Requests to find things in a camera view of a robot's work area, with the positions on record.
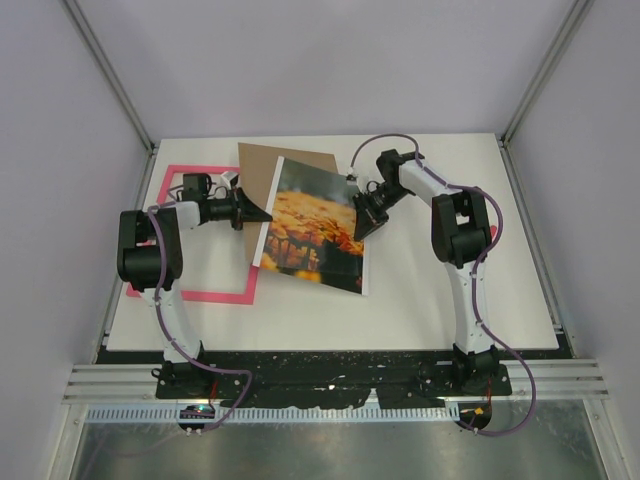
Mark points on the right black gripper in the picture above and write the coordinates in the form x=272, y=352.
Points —
x=366, y=219

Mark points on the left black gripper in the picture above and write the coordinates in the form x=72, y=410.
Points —
x=244, y=210

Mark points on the brown frame backing board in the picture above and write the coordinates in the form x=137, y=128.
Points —
x=258, y=164

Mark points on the orange flower photo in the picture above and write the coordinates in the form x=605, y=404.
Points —
x=315, y=230

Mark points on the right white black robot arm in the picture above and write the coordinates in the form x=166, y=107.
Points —
x=460, y=237

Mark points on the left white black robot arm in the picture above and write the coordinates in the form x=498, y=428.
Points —
x=150, y=260

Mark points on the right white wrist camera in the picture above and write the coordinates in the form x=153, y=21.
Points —
x=356, y=179

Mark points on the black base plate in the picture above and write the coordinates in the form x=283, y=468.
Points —
x=328, y=380

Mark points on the left aluminium corner post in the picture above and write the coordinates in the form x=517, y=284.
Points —
x=81, y=23

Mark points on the aluminium corner post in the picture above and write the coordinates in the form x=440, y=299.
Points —
x=81, y=23
x=560, y=42

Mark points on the white slotted cable duct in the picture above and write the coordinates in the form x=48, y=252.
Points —
x=183, y=413

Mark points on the aluminium front rail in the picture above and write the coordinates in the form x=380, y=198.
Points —
x=556, y=379

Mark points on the right aluminium corner post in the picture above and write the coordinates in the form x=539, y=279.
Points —
x=560, y=42

